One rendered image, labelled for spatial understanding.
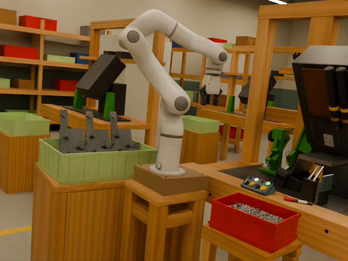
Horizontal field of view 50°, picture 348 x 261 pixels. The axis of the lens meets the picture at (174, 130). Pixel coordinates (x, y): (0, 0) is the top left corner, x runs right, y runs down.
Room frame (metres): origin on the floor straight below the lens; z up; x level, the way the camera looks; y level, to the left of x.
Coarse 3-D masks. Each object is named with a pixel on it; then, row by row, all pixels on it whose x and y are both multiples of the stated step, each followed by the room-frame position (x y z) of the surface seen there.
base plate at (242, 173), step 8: (232, 168) 2.25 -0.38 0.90; (240, 168) 2.27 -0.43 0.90; (248, 168) 2.29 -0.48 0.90; (256, 168) 2.31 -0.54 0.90; (240, 176) 2.08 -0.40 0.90; (256, 176) 2.12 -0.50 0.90; (264, 176) 2.14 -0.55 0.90; (272, 176) 2.15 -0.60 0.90; (320, 184) 2.07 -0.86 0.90; (280, 192) 1.84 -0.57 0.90; (288, 192) 1.86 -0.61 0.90; (296, 192) 1.87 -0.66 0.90; (328, 200) 1.78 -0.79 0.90; (336, 200) 1.79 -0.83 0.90; (344, 200) 1.81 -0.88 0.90; (328, 208) 1.66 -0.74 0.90; (336, 208) 1.67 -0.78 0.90; (344, 208) 1.69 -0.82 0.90
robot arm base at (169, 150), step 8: (160, 136) 1.91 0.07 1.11; (160, 144) 1.90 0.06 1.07; (168, 144) 1.87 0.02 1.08; (176, 144) 1.88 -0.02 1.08; (160, 152) 1.89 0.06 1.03; (168, 152) 1.87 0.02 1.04; (176, 152) 1.88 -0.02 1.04; (160, 160) 1.88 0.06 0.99; (168, 160) 1.87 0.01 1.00; (176, 160) 1.88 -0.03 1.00; (152, 168) 1.89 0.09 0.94; (160, 168) 1.87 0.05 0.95; (168, 168) 1.87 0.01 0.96; (176, 168) 1.89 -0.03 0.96
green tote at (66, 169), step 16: (48, 144) 2.14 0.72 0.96; (144, 144) 2.42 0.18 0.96; (48, 160) 2.11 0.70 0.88; (64, 160) 1.95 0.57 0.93; (80, 160) 2.01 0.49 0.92; (96, 160) 2.06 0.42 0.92; (112, 160) 2.12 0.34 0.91; (128, 160) 2.18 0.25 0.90; (144, 160) 2.25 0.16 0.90; (64, 176) 1.96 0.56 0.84; (80, 176) 2.01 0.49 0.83; (96, 176) 2.07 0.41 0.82; (112, 176) 2.12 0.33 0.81; (128, 176) 2.19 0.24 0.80
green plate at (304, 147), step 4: (304, 132) 1.89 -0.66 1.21; (300, 136) 1.89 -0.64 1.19; (304, 136) 1.89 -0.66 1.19; (300, 140) 1.90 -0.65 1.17; (304, 140) 1.89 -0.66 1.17; (296, 144) 1.90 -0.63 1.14; (300, 144) 1.90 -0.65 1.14; (304, 144) 1.88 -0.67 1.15; (308, 144) 1.87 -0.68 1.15; (296, 148) 1.90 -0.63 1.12; (300, 148) 1.90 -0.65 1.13; (304, 148) 1.88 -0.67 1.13; (308, 148) 1.87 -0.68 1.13; (300, 152) 1.94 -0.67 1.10; (304, 152) 1.88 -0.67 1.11; (308, 152) 1.86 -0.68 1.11
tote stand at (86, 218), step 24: (48, 192) 2.02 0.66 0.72; (72, 192) 1.96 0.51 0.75; (96, 192) 2.03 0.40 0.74; (120, 192) 2.11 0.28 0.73; (48, 216) 1.99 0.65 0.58; (72, 216) 1.97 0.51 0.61; (96, 216) 2.04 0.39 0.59; (120, 216) 2.12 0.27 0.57; (48, 240) 1.97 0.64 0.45; (72, 240) 1.97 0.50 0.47; (96, 240) 2.04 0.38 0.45; (120, 240) 2.12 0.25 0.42; (144, 240) 2.21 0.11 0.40
